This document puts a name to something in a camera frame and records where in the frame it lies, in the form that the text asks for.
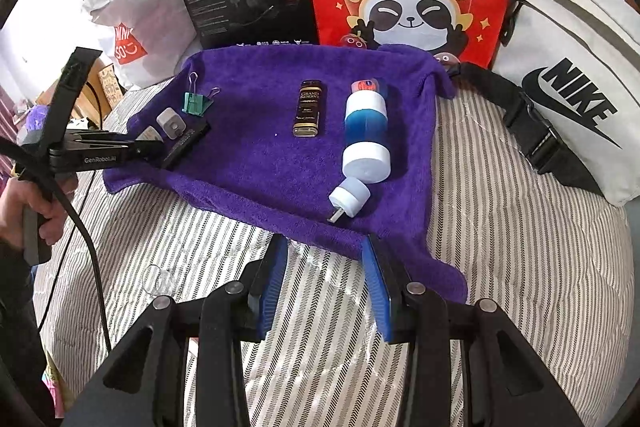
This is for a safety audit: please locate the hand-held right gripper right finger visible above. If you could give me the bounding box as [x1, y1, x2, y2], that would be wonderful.
[361, 234, 586, 427]

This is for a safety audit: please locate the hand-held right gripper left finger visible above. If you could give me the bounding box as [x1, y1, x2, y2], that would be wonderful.
[75, 236, 290, 427]

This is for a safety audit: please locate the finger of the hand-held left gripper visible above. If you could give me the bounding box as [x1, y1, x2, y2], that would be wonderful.
[62, 129, 153, 145]
[117, 138, 166, 162]

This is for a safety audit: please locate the white square charger plug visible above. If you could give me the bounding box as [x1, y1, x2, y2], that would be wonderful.
[156, 108, 185, 140]

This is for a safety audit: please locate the black rectangular bar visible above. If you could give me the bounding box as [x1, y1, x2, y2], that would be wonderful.
[161, 121, 212, 171]

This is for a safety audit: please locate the blue and white bottle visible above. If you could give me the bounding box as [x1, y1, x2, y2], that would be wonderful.
[341, 91, 392, 184]

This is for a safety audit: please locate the black and gold lighter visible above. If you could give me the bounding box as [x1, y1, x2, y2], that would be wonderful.
[292, 79, 323, 138]

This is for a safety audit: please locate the person's left forearm dark sleeve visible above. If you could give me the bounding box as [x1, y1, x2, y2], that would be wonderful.
[0, 242, 56, 427]

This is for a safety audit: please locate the person's left hand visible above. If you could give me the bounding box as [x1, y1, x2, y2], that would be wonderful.
[0, 174, 81, 248]

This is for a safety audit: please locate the wooden chair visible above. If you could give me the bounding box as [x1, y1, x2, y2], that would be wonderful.
[35, 59, 126, 130]

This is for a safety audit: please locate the purple fluffy thing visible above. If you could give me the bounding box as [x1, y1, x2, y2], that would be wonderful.
[25, 104, 51, 132]

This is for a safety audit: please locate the green binder clip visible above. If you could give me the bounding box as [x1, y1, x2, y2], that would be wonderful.
[181, 72, 221, 116]

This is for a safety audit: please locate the clear plastic cap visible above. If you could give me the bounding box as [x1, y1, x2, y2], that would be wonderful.
[142, 264, 178, 300]

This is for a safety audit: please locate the purple towel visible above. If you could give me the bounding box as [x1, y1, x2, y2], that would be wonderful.
[102, 43, 468, 305]

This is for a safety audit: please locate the striped bed quilt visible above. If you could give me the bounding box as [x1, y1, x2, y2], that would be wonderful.
[40, 82, 631, 427]

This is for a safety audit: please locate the white shopping bag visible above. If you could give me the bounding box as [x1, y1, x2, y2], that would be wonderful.
[67, 0, 201, 90]

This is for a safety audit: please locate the pink eraser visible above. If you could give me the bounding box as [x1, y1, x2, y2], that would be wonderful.
[351, 78, 387, 96]

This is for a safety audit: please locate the white waist bag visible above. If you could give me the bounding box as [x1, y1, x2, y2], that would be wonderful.
[450, 0, 633, 208]

